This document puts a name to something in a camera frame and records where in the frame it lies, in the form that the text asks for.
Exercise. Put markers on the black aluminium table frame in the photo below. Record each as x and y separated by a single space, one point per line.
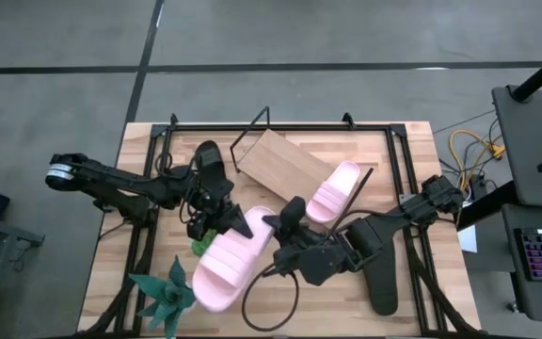
275 127

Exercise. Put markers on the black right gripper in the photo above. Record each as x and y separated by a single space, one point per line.
313 261

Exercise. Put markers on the black stand pole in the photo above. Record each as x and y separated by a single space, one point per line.
541 73

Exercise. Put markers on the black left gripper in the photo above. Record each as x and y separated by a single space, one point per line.
205 212

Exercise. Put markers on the spiky long-leaf artificial plant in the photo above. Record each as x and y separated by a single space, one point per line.
170 294

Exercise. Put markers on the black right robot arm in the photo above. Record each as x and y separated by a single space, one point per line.
421 207

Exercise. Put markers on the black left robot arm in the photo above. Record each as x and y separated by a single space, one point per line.
111 181

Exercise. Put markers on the white paper sheet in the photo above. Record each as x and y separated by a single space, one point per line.
467 239

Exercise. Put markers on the pink foam slide sandal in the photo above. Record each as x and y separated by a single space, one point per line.
332 193
228 263

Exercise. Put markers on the black power box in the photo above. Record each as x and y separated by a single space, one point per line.
478 187

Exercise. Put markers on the black frame clamp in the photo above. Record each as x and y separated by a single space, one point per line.
347 120
173 120

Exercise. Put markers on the grey desk with keyboard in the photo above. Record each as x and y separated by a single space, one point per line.
515 296

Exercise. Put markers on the black diagonal stand beam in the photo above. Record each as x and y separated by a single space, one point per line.
483 207

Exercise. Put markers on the light green leafy artificial plant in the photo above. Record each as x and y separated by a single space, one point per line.
202 245

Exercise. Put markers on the silver metal frame bracket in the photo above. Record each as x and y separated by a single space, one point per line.
406 198

